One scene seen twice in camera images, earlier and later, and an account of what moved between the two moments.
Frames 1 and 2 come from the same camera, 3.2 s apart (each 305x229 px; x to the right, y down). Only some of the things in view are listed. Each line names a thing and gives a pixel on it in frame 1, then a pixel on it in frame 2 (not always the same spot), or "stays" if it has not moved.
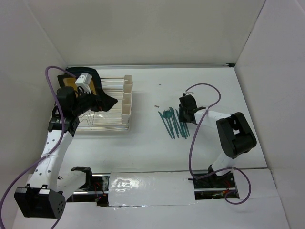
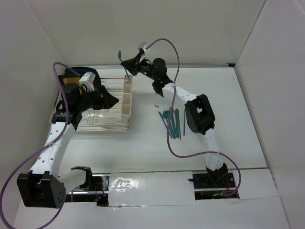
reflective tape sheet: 150,188 stays
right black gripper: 182,118 -> 132,66
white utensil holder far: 127,84 stays
